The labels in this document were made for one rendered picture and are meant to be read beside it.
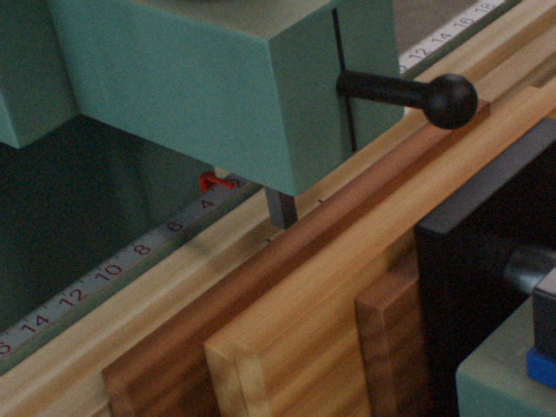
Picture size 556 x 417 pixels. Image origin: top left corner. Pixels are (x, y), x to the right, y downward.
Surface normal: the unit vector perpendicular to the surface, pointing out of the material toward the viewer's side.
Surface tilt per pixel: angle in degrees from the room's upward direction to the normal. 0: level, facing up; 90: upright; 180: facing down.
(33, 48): 90
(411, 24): 0
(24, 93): 90
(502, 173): 0
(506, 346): 0
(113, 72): 90
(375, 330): 90
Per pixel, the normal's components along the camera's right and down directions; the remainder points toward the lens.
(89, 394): -0.16, -0.81
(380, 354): -0.68, 0.50
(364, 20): 0.72, 0.29
